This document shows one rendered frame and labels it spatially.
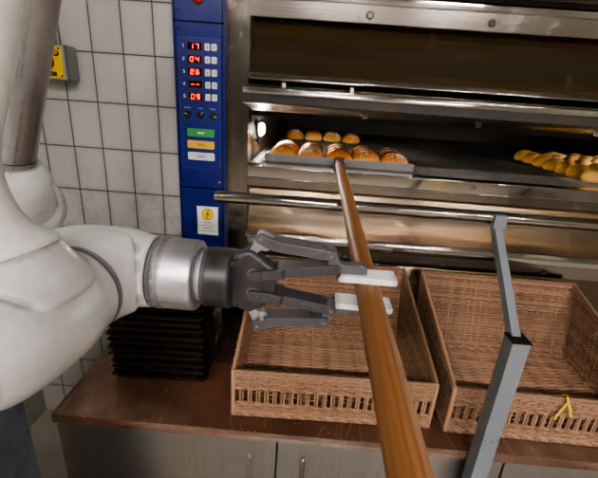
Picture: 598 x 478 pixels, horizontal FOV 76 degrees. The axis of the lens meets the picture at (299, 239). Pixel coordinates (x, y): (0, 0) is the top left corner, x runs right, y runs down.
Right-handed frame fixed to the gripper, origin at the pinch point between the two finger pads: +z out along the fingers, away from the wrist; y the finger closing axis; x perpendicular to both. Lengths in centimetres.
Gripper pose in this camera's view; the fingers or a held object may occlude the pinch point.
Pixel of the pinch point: (365, 289)
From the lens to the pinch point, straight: 48.9
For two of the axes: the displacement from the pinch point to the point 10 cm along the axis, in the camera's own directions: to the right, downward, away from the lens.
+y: -0.7, 9.3, 3.5
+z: 10.0, 0.9, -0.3
